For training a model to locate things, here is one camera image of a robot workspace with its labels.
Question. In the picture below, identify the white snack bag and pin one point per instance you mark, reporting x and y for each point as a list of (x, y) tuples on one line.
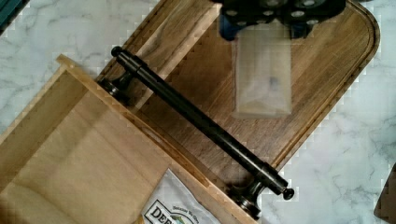
[(172, 203)]

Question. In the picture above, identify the black drawer handle bar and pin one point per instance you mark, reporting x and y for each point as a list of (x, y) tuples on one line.
[(264, 175)]

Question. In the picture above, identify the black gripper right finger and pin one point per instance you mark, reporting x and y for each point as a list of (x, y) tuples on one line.
[(300, 16)]

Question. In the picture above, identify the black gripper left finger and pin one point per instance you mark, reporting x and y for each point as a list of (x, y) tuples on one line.
[(236, 15)]

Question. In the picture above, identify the light wooden drawer box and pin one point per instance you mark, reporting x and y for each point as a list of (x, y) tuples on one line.
[(75, 155)]

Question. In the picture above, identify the dark wooden cutting board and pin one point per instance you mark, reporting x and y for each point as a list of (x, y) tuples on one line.
[(179, 40)]

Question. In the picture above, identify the pale butter stick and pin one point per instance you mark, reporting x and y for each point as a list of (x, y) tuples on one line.
[(262, 72)]

